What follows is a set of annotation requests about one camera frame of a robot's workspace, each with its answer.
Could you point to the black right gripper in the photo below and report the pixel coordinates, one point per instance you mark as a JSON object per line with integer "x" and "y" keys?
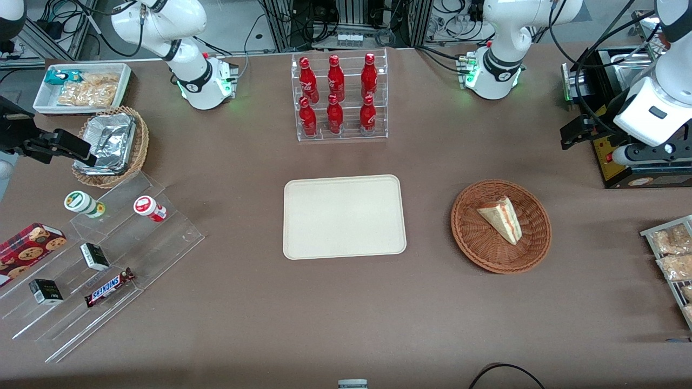
{"x": 15, "y": 135}

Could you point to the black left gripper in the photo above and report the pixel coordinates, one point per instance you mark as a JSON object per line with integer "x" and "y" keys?
{"x": 609, "y": 116}

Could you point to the triangular sandwich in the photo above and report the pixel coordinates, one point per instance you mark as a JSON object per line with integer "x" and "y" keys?
{"x": 500, "y": 219}

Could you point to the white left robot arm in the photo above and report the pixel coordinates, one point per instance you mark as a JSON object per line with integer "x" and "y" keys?
{"x": 505, "y": 32}

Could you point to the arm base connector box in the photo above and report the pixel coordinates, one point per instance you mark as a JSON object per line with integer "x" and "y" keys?
{"x": 464, "y": 67}

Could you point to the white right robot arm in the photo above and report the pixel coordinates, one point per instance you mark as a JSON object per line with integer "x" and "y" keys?
{"x": 162, "y": 27}

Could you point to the light tan wicker basket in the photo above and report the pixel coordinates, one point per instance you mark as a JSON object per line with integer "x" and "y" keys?
{"x": 139, "y": 146}

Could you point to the silver metal rack tray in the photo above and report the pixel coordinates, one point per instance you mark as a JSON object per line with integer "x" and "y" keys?
{"x": 646, "y": 233}

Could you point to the brown round wicker basket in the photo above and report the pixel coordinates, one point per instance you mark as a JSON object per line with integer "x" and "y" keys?
{"x": 486, "y": 248}

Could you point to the cream plastic tray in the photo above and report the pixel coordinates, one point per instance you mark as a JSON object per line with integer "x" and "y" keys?
{"x": 343, "y": 216}

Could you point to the aluminium foil container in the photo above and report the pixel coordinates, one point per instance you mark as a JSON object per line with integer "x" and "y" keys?
{"x": 111, "y": 140}

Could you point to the clear bag of crackers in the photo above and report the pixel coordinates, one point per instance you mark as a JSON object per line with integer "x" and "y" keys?
{"x": 86, "y": 96}
{"x": 105, "y": 80}

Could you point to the black food warmer appliance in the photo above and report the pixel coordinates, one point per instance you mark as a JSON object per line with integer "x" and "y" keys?
{"x": 613, "y": 173}

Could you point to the white rectangular bin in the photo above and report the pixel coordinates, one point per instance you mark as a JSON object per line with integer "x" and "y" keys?
{"x": 44, "y": 100}

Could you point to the green lidded cup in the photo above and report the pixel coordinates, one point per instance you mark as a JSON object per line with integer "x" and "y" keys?
{"x": 80, "y": 201}

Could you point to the teal snack packet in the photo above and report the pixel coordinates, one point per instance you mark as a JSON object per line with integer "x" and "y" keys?
{"x": 57, "y": 77}

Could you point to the steel food pan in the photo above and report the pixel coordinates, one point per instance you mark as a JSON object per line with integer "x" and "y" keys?
{"x": 635, "y": 73}

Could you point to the red lidded cup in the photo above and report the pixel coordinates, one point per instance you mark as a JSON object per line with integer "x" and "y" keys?
{"x": 146, "y": 206}

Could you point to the small black box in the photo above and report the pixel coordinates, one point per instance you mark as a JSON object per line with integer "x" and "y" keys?
{"x": 95, "y": 257}
{"x": 46, "y": 292}

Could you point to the red tartan cookie box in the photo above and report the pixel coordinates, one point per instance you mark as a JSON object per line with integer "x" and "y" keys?
{"x": 27, "y": 251}

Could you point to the clear acrylic stepped shelf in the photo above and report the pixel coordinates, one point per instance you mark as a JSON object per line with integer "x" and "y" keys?
{"x": 157, "y": 243}

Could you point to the clear bag of fried snacks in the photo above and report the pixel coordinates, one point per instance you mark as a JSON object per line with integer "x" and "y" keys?
{"x": 676, "y": 267}
{"x": 687, "y": 293}
{"x": 670, "y": 240}

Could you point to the Snickers chocolate bar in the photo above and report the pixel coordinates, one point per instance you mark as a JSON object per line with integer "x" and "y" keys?
{"x": 108, "y": 287}

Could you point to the red cola bottle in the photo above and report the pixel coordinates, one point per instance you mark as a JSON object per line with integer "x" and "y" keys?
{"x": 367, "y": 115}
{"x": 335, "y": 80}
{"x": 307, "y": 120}
{"x": 334, "y": 116}
{"x": 369, "y": 76}
{"x": 308, "y": 81}

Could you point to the clear acrylic bottle rack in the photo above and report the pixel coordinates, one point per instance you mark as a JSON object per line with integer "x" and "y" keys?
{"x": 348, "y": 135}

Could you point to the small grey device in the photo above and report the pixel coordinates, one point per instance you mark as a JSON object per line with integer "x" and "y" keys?
{"x": 352, "y": 384}

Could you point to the aluminium profile rail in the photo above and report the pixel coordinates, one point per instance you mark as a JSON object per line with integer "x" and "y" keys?
{"x": 48, "y": 38}

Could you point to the aluminium profile frame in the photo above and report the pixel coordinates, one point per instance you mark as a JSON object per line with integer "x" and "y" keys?
{"x": 281, "y": 21}

